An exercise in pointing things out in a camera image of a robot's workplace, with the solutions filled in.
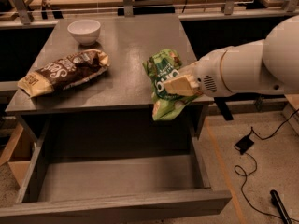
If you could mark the metal railing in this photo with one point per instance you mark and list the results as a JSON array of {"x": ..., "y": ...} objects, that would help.
[{"x": 41, "y": 12}]

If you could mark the brown chip bag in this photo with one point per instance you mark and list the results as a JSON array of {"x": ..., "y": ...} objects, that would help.
[{"x": 65, "y": 73}]

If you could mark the cardboard box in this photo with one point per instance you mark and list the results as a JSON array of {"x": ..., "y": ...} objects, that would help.
[{"x": 18, "y": 153}]

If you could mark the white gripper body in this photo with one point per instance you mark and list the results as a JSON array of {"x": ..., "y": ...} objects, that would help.
[{"x": 209, "y": 74}]

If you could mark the white bowl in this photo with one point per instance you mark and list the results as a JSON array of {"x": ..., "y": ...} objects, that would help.
[{"x": 86, "y": 32}]

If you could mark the open grey top drawer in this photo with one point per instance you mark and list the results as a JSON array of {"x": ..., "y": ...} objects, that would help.
[{"x": 109, "y": 174}]

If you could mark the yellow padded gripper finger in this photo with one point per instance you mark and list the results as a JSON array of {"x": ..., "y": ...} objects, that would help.
[{"x": 184, "y": 85}]

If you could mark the green rice chip bag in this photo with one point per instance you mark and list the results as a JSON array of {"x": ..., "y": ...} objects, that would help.
[{"x": 160, "y": 67}]

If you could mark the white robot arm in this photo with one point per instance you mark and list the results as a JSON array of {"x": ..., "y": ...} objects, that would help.
[{"x": 269, "y": 66}]

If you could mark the black power adapter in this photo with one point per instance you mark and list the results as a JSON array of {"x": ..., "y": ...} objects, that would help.
[{"x": 243, "y": 145}]

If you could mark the black cylindrical floor object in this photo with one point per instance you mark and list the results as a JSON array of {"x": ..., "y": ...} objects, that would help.
[{"x": 276, "y": 201}]

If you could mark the grey cabinet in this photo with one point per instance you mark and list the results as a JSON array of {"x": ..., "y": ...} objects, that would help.
[{"x": 103, "y": 107}]

